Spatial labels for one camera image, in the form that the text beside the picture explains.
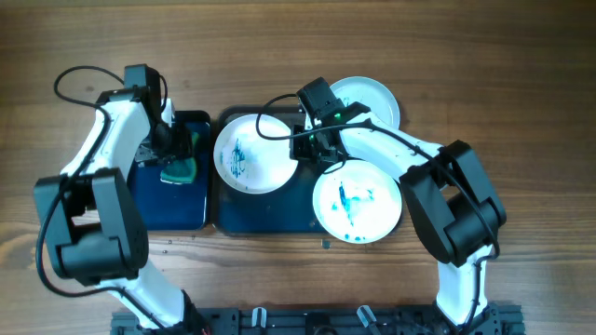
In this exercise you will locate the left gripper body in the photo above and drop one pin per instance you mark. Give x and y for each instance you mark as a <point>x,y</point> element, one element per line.
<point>162,148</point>

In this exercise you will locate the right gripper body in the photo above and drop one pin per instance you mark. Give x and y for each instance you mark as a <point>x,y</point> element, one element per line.
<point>304,147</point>

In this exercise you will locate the green yellow sponge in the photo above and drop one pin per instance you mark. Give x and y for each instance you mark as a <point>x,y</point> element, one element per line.
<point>184,170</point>

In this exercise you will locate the white plate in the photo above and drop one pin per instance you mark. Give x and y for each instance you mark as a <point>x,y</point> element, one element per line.
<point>250,155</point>
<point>357,202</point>
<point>371,93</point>

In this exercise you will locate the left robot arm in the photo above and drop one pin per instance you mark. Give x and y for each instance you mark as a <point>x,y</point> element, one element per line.
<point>92,238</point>

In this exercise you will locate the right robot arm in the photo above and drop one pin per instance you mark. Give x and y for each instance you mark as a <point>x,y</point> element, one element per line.
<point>454,207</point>

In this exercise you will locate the large dark serving tray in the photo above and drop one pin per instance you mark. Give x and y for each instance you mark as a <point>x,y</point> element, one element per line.
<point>285,211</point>

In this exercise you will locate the small blue water tray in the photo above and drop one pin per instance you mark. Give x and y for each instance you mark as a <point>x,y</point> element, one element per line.
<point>166,206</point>

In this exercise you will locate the white plate top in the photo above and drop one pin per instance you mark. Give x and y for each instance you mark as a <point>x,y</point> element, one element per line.
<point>371,93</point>

